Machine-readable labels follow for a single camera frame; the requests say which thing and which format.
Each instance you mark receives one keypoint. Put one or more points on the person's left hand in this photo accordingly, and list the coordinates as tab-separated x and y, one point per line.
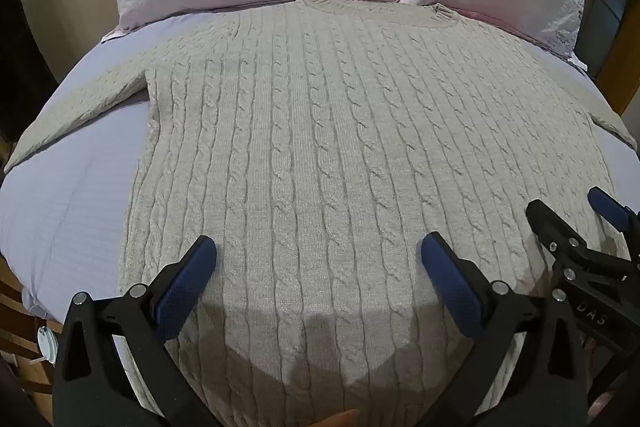
336	419

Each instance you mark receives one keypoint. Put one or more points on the lavender bed sheet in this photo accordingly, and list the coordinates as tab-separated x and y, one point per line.
75	207

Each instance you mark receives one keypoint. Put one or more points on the dark wooden furniture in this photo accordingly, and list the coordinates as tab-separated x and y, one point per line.
25	72

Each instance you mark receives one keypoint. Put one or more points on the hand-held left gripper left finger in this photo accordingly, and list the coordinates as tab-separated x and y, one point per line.
187	274

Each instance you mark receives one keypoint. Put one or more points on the wooden bed frame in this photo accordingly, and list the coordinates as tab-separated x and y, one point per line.
614	72

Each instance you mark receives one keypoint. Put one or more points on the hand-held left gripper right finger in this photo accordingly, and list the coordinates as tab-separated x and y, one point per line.
450	277

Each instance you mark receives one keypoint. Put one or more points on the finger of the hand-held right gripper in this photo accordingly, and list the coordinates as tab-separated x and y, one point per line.
607	207
550	222

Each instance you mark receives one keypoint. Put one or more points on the person's right hand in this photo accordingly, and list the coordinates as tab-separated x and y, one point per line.
592	367

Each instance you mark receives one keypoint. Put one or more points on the white round lid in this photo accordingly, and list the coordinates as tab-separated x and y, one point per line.
49	344

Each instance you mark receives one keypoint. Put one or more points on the wooden slatted furniture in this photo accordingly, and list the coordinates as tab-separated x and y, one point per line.
22	307

